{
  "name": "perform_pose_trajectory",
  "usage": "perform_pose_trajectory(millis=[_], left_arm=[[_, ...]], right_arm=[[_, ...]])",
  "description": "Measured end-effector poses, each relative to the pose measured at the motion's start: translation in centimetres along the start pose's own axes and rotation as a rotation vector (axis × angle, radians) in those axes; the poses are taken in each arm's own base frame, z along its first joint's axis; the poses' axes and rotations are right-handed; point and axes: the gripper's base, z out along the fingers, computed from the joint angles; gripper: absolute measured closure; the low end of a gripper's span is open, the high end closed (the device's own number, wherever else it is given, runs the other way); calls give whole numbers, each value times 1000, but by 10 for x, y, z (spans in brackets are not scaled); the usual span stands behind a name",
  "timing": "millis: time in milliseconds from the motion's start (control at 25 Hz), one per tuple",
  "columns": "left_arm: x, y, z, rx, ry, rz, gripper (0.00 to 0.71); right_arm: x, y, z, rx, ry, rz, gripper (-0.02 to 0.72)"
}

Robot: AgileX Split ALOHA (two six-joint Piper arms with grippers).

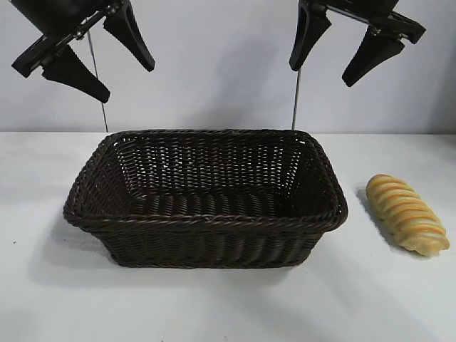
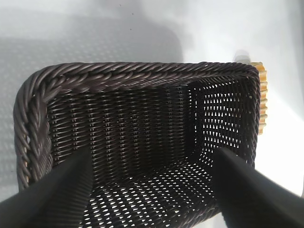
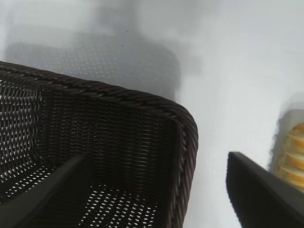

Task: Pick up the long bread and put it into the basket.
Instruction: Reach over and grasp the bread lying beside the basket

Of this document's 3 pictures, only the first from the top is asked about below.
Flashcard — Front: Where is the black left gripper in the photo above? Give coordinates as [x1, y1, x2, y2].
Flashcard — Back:
[10, 0, 157, 104]

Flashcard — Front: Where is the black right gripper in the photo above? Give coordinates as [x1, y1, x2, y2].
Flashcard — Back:
[289, 0, 428, 88]

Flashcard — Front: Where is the long twisted bread loaf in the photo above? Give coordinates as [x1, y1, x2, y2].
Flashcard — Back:
[366, 173, 451, 257]

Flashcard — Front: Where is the dark brown wicker basket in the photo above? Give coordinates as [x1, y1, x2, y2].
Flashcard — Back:
[62, 128, 349, 270]

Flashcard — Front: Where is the thin metal rod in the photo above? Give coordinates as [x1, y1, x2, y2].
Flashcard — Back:
[87, 28, 108, 128]
[291, 68, 301, 130]

